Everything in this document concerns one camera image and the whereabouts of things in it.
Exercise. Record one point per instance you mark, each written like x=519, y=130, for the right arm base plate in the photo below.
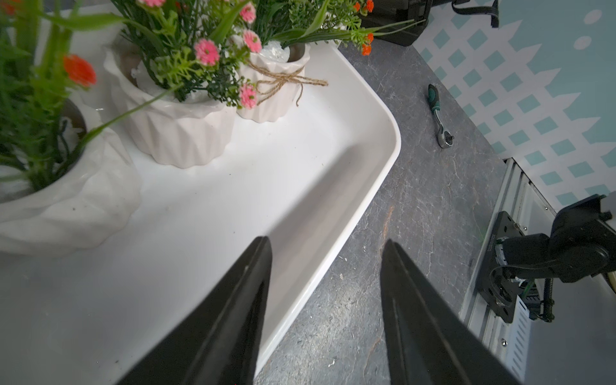
x=499, y=292

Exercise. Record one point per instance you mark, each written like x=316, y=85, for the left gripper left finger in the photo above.
x=218, y=342

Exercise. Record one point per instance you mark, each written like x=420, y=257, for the twine pot pink flowers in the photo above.
x=286, y=30

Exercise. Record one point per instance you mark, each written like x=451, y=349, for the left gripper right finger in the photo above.
x=426, y=342

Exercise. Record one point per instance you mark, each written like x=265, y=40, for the white rectangular storage tray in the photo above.
x=303, y=181

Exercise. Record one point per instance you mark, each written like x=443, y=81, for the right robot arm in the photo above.
x=581, y=243

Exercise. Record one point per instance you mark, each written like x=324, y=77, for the green handled ratchet wrench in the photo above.
x=444, y=137

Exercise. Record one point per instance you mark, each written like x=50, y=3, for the ribbed pot orange flowers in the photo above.
x=67, y=181

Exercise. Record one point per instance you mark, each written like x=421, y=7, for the black plastic tool case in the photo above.
x=403, y=20

